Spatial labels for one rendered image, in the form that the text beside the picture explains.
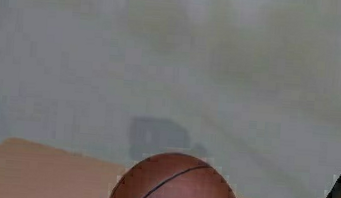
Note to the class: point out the brown basketball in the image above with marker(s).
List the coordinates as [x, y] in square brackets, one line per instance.
[175, 187]

